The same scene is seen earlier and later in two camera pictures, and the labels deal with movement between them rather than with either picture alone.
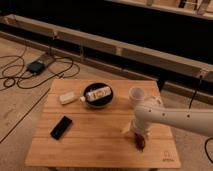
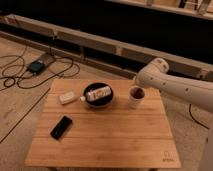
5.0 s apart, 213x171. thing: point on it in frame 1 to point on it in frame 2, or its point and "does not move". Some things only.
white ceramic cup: x=135 y=94 does not move
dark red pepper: x=140 y=142 to x=137 y=93
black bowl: x=101 y=102 does not move
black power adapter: x=36 y=67 does not move
